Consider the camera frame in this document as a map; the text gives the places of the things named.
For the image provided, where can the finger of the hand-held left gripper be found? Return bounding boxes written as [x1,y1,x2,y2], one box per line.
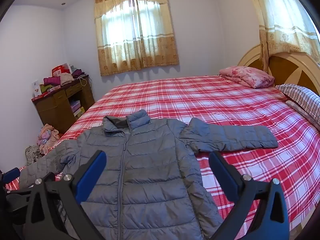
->
[6,189,33,198]
[2,168,21,183]

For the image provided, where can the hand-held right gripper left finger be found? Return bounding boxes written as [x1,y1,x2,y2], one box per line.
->
[25,150,107,240]

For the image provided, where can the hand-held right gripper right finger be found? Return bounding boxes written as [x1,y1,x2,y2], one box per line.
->
[208,151,290,240]

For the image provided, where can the grey puffer jacket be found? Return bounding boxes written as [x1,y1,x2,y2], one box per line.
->
[19,109,279,240]

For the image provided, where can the grey patterned clothes pile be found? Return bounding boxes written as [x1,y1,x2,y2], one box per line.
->
[25,145,42,165]

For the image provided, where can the pink clothes pile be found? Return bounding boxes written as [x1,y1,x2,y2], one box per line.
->
[37,124,60,154]

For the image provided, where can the pale pink folded clothes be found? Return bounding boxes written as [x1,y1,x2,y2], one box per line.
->
[60,73,75,84]

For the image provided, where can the magenta folded clothes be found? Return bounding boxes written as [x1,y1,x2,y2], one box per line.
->
[43,76,62,85]

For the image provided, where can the red plaid bed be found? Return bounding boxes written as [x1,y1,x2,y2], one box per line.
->
[5,75,320,240]

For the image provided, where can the brown wooden desk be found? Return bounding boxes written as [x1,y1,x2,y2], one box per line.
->
[31,74,95,133]

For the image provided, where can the white box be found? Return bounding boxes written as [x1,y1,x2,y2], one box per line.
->
[32,81,42,97]

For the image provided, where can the pink floral pillow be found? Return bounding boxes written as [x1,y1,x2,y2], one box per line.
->
[219,66,275,89]

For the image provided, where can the red box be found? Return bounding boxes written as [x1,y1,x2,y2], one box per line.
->
[52,65,66,77]

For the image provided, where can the striped pillow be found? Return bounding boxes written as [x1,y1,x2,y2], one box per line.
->
[275,83,320,125]

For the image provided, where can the beige window curtain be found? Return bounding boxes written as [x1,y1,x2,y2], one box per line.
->
[94,0,180,77]
[246,0,320,72]

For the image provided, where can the wooden bed headboard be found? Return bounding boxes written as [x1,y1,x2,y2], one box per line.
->
[237,44,320,95]

